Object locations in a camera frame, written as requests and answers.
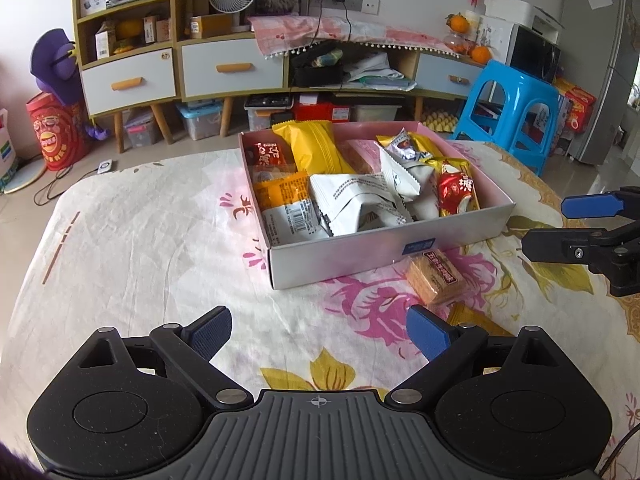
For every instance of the orange snack packet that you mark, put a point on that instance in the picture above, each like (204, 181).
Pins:
(280, 191)

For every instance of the cream white snack packet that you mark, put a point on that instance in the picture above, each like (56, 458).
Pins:
(292, 222)

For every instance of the blue plastic stool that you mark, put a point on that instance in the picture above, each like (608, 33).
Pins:
(515, 82)

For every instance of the white folded papers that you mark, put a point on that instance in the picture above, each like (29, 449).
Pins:
(380, 72)

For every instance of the orange fruit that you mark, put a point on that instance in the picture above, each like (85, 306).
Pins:
(481, 54)
(129, 30)

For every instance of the orange with leaves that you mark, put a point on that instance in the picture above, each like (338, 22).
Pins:
(458, 23)

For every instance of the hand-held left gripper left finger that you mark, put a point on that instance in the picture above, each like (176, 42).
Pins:
(212, 330)

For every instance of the purple plush toy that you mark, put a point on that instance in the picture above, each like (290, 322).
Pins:
(55, 65)

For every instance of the grey refrigerator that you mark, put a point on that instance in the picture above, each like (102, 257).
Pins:
(595, 60)

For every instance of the orange cracker packet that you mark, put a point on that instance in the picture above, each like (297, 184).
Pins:
(435, 275)

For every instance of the white grey printed packet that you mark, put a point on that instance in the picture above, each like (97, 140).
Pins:
(350, 200)

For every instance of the white shopping bag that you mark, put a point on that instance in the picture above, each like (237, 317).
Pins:
(6, 155)

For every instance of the white carton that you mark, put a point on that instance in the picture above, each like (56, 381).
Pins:
(105, 40)

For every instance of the yellow snack packet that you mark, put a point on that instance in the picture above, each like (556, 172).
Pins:
(315, 147)

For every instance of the round white board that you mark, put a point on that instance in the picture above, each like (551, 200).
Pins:
(25, 175)

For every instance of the clear storage box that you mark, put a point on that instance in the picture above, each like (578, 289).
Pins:
(377, 114)
(142, 130)

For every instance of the red cylindrical box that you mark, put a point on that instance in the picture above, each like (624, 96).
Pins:
(57, 132)

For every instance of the red white snack packet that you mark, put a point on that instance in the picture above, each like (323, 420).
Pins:
(455, 190)

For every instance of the clear box black lid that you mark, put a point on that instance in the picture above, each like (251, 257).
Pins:
(265, 107)

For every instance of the yellow packet blue label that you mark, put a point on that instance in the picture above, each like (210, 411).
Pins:
(405, 147)

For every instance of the blue lid storage box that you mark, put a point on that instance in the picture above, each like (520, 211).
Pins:
(200, 122)

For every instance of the white charger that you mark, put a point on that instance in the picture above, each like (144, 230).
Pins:
(105, 167)

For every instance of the low wooden cabinet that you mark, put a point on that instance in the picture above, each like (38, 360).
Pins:
(407, 62)

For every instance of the black microwave oven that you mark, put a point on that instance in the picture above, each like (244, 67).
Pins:
(535, 55)

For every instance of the pink cardboard box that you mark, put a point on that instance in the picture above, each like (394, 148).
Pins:
(350, 260)

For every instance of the pink cloth with tassels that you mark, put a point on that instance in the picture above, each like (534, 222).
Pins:
(380, 35)

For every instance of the white nut print packet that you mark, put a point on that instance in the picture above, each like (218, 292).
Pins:
(405, 180)

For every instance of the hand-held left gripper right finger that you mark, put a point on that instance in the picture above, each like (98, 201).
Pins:
(427, 332)

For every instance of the white wall socket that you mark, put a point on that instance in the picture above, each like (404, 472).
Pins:
(371, 6)

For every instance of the white printed box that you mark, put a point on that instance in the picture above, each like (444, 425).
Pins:
(495, 37)

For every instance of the yellow egg tray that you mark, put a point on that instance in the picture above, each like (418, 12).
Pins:
(440, 121)

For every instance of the small white cabinet drawer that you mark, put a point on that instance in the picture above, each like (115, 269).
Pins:
(435, 72)

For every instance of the small brown carton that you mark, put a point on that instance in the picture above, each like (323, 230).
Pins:
(156, 29)

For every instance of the dark red snack packet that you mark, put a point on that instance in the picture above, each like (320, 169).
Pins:
(267, 155)

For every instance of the black bag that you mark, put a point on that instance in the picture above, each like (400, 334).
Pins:
(315, 75)

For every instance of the tall wooden shelf cabinet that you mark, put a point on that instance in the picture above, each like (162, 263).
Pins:
(181, 5)

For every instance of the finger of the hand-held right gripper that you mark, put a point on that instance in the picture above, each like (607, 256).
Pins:
(555, 246)
(590, 206)

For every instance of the white printer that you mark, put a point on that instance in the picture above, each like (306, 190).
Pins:
(530, 15)

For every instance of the red orange carton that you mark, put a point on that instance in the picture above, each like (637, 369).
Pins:
(577, 105)

